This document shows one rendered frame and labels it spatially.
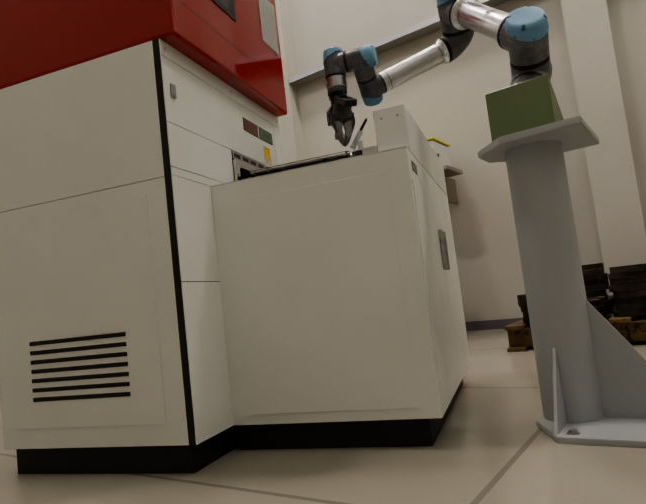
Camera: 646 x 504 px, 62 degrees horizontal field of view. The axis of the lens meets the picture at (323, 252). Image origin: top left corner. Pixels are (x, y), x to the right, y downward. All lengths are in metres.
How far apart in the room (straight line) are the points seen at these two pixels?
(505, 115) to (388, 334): 0.73
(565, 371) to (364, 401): 0.56
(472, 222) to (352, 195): 3.49
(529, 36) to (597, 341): 0.89
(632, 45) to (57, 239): 4.28
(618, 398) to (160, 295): 1.29
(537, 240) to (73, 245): 1.35
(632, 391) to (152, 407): 1.30
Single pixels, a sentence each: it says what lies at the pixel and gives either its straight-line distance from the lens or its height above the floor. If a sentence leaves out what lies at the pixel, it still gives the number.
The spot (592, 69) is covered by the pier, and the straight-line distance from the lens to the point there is 4.78.
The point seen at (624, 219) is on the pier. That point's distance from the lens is 4.54.
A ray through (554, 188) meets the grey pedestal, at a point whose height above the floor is 0.66.
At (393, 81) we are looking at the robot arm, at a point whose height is 1.19.
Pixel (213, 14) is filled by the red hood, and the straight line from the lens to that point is 1.95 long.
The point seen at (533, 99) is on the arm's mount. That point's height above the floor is 0.92.
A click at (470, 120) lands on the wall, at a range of 5.10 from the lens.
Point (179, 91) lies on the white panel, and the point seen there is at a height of 1.09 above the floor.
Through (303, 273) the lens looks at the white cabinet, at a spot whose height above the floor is 0.51.
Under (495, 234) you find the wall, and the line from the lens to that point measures 4.89.
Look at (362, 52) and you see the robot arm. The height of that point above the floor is 1.27.
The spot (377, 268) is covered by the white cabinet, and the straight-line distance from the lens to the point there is 1.49.
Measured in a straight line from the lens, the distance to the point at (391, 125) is 1.61.
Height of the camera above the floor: 0.43
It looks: 5 degrees up
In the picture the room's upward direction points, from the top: 7 degrees counter-clockwise
